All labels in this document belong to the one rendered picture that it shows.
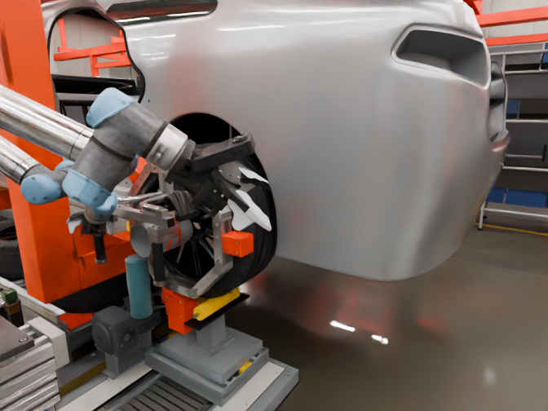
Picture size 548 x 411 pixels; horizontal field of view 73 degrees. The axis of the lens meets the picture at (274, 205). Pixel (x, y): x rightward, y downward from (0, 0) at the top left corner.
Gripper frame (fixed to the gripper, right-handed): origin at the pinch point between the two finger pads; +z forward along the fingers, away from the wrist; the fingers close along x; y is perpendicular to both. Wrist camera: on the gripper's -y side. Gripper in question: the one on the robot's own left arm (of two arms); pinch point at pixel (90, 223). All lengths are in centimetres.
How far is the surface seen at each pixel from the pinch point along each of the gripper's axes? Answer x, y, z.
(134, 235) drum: 14.9, 4.6, -3.1
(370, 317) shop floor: 173, 44, 39
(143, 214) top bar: 14.1, 1.4, -19.6
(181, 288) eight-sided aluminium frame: 36.1, 23.5, 8.0
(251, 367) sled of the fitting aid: 74, 60, 23
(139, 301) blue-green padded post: 21.4, 27.3, 17.4
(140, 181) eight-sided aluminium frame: 18.1, -20.0, 4.3
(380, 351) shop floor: 153, 62, 16
